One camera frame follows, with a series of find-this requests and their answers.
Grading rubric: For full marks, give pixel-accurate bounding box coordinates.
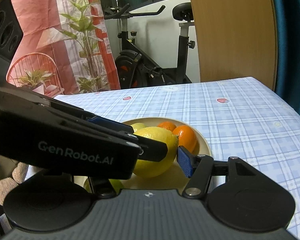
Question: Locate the large yellow lemon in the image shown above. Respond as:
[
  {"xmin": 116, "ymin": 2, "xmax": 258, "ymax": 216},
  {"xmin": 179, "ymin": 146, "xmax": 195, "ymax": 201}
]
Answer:
[{"xmin": 133, "ymin": 126, "xmax": 179, "ymax": 178}]

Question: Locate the beige gloved hand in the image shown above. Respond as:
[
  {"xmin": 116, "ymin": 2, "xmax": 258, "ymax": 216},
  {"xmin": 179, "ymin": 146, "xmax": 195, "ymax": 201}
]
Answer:
[{"xmin": 0, "ymin": 163, "xmax": 29, "ymax": 206}]

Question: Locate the small yellow lemon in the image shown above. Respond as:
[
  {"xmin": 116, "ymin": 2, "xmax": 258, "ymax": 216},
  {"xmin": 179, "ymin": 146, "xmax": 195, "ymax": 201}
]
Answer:
[{"xmin": 131, "ymin": 122, "xmax": 146, "ymax": 132}]

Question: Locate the orange tangerine back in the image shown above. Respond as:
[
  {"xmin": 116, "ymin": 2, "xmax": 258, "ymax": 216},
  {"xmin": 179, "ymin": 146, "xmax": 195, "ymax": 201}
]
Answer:
[{"xmin": 157, "ymin": 121, "xmax": 176, "ymax": 132}]

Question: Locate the orange tangerine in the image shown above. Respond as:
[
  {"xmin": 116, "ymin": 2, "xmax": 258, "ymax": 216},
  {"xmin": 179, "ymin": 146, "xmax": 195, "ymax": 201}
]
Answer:
[
  {"xmin": 173, "ymin": 125, "xmax": 197, "ymax": 153},
  {"xmin": 157, "ymin": 121, "xmax": 176, "ymax": 132}
]

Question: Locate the beige round plate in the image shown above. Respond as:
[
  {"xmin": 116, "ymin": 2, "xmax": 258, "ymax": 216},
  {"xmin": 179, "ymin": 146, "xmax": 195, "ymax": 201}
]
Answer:
[{"xmin": 74, "ymin": 117, "xmax": 212, "ymax": 194}]

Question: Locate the orange tangerine front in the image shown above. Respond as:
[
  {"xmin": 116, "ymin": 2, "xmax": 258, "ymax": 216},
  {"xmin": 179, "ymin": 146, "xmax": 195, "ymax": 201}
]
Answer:
[{"xmin": 173, "ymin": 125, "xmax": 197, "ymax": 153}]

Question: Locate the green fruit under gripper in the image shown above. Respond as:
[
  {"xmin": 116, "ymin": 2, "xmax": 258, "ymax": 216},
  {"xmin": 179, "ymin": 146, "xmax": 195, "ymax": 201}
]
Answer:
[{"xmin": 83, "ymin": 179, "xmax": 125, "ymax": 194}]

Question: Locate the blue plaid tablecloth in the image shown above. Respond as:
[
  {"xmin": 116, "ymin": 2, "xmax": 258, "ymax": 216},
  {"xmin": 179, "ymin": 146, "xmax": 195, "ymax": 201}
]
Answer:
[{"xmin": 57, "ymin": 77, "xmax": 300, "ymax": 239}]

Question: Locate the black exercise bike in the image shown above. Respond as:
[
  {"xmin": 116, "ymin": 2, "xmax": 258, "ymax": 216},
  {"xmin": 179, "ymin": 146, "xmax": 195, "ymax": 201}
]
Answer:
[{"xmin": 103, "ymin": 0, "xmax": 196, "ymax": 89}]

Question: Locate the pink printed backdrop cloth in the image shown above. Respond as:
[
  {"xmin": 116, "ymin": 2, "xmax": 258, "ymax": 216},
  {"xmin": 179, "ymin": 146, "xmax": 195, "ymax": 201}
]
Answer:
[{"xmin": 6, "ymin": 0, "xmax": 120, "ymax": 97}]

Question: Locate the wooden door panel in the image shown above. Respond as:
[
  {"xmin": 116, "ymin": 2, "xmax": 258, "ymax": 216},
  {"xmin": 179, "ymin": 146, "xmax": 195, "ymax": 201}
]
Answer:
[{"xmin": 191, "ymin": 0, "xmax": 277, "ymax": 89}]

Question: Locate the teal blue curtain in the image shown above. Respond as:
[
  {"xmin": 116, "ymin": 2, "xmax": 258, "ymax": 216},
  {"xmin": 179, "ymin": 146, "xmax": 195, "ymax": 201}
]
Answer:
[{"xmin": 273, "ymin": 0, "xmax": 300, "ymax": 115}]

